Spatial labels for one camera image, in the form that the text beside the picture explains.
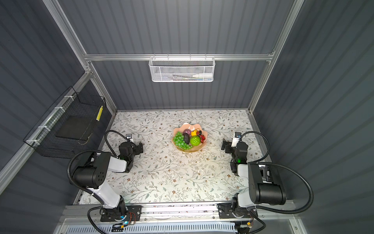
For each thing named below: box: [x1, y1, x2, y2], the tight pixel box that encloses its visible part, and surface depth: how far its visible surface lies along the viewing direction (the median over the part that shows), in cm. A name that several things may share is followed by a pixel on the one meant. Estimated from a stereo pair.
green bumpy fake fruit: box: [189, 135, 202, 147], surface depth 96 cm
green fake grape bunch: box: [172, 131, 194, 151], surface depth 95 cm
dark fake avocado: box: [183, 132, 190, 145], surface depth 97 cm
